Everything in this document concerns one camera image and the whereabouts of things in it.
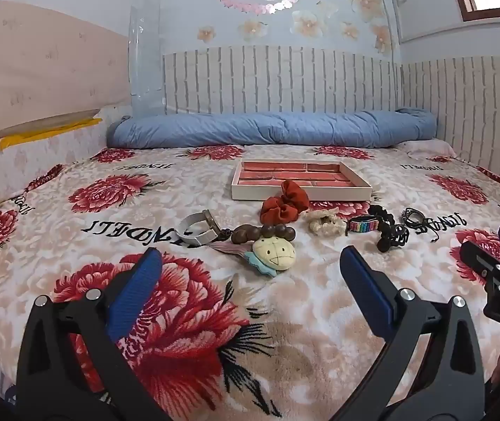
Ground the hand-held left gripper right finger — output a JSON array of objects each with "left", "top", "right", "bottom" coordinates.
[{"left": 333, "top": 246, "right": 493, "bottom": 421}]

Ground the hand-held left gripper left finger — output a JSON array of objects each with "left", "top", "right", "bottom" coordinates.
[{"left": 15, "top": 248, "right": 172, "bottom": 421}]

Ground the black claw hair clip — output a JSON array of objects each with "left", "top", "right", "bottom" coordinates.
[{"left": 367, "top": 204, "right": 409, "bottom": 253}]

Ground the white strap wristwatch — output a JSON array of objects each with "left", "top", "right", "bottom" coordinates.
[{"left": 175, "top": 209, "right": 225, "bottom": 247}]

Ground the cream claw hair clip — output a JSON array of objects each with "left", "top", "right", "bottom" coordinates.
[{"left": 307, "top": 207, "right": 348, "bottom": 235}]

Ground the cream doll face hair clip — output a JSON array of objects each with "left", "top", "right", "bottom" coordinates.
[{"left": 245, "top": 237, "right": 297, "bottom": 278}]

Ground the brown wooden bead bracelet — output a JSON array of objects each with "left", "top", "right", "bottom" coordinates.
[{"left": 231, "top": 223, "right": 295, "bottom": 245}]

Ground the jewelry tray with red lining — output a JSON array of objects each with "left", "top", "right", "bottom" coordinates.
[{"left": 231, "top": 159, "right": 372, "bottom": 202}]

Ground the red floral printed blanket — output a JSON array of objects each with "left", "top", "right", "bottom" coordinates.
[{"left": 0, "top": 142, "right": 500, "bottom": 421}]

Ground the pink striped hair clip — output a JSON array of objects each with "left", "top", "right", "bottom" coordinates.
[{"left": 208, "top": 239, "right": 255, "bottom": 259}]

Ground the red scrunchie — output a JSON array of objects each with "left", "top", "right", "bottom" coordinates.
[{"left": 260, "top": 183, "right": 310, "bottom": 224}]

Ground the pink pillow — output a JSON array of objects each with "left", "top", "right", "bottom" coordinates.
[{"left": 396, "top": 138, "right": 458, "bottom": 161}]

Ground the pale patterned bed sheet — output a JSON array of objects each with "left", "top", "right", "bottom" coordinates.
[{"left": 2, "top": 106, "right": 116, "bottom": 178}]

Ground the wooden board with yellow tape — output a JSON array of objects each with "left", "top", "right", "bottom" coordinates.
[{"left": 0, "top": 107, "right": 104, "bottom": 153}]

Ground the rolled blue quilt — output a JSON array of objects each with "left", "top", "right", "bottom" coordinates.
[{"left": 106, "top": 109, "right": 438, "bottom": 149}]

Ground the clear plastic sheet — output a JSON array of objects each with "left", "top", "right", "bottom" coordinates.
[{"left": 127, "top": 0, "right": 166, "bottom": 119}]

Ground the rainbow striped bracelet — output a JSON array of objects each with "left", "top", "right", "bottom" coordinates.
[{"left": 347, "top": 216, "right": 375, "bottom": 234}]

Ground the black cord bracelet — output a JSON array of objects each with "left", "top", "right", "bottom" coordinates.
[{"left": 401, "top": 207, "right": 437, "bottom": 243}]

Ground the group of flower wall decals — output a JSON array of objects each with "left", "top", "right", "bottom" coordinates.
[{"left": 197, "top": 0, "right": 393, "bottom": 53}]

